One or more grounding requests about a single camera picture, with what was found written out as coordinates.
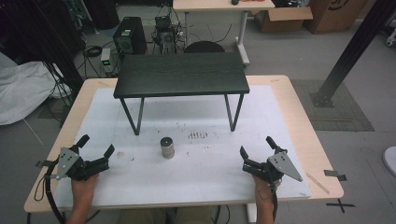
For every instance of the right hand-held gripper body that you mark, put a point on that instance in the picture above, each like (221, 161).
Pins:
(281, 163)

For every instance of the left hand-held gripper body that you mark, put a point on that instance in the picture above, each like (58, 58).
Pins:
(67, 161)

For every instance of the metal cylinder weight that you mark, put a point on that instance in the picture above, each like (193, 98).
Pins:
(167, 148)

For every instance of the person's left hand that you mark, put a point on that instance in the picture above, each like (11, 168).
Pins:
(82, 187)

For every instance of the person's right hand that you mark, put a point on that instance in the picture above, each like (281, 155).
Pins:
(264, 191)

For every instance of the black tape strip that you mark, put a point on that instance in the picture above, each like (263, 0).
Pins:
(334, 174)
(43, 163)

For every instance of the light wooden table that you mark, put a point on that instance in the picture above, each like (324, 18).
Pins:
(306, 124)

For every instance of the white table mat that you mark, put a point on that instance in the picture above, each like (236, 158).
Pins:
(202, 174)

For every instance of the white table leg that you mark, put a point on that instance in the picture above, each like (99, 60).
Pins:
(251, 214)

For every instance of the person's olive trousers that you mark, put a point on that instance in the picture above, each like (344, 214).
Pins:
(140, 216)

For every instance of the black tape cross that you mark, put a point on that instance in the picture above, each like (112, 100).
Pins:
(340, 205)

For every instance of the grey floor mat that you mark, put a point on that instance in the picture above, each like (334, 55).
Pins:
(342, 115)

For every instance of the white cloth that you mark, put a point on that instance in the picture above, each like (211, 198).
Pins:
(21, 90)

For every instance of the grey power supply unit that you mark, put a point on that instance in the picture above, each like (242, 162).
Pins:
(106, 60)

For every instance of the small black shelf table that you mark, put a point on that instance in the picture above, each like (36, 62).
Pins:
(182, 73)

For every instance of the white round object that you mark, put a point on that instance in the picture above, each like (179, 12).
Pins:
(390, 160)

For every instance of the black round stool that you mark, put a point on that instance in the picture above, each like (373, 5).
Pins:
(204, 47)

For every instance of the black computer tower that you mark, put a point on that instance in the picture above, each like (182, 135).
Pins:
(130, 35)

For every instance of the black curtain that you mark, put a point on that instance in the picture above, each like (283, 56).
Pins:
(34, 31)

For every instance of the open cardboard box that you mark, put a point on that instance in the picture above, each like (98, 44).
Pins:
(280, 20)

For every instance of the large cardboard box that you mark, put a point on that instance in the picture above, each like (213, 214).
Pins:
(333, 15)

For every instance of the black computer mouse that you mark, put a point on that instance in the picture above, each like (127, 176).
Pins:
(235, 2)

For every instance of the light wooden desk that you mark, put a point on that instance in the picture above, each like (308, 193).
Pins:
(218, 5)

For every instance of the black metal post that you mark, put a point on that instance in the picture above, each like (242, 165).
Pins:
(351, 53)

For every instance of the open frame computer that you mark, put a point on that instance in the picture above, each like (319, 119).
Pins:
(165, 35)

